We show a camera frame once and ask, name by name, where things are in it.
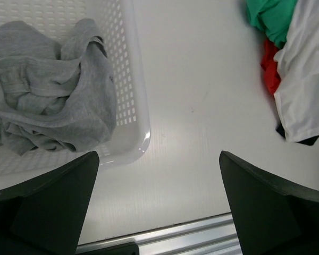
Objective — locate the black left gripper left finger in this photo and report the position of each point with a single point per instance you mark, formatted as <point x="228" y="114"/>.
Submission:
<point x="45" y="215"/>

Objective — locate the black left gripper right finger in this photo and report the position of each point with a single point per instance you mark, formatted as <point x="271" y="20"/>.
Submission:
<point x="271" y="215"/>

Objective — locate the white tank top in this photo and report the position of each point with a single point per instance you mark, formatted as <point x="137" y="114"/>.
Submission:
<point x="297" y="97"/>

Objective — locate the grey tank top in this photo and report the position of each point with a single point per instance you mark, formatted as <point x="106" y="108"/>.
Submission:
<point x="55" y="96"/>

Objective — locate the red tank top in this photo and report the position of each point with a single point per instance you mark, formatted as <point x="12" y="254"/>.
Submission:
<point x="269" y="66"/>

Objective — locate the green tank top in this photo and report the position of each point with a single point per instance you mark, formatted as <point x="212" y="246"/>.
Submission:
<point x="272" y="17"/>

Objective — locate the black tank top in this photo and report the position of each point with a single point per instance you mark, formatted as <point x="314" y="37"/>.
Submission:
<point x="308" y="142"/>

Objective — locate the white plastic laundry basket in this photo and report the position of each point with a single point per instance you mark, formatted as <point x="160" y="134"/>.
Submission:
<point x="117" y="25"/>

